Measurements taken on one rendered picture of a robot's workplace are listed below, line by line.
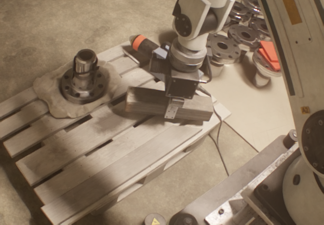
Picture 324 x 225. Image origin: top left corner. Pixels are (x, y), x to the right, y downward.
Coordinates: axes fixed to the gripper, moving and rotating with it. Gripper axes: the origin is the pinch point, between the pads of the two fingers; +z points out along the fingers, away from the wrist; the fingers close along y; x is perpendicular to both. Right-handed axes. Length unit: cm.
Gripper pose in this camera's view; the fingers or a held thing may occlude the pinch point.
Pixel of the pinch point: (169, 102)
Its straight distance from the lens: 195.3
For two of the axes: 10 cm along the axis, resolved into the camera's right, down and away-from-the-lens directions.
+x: -9.7, -1.2, -2.0
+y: -0.4, -7.6, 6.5
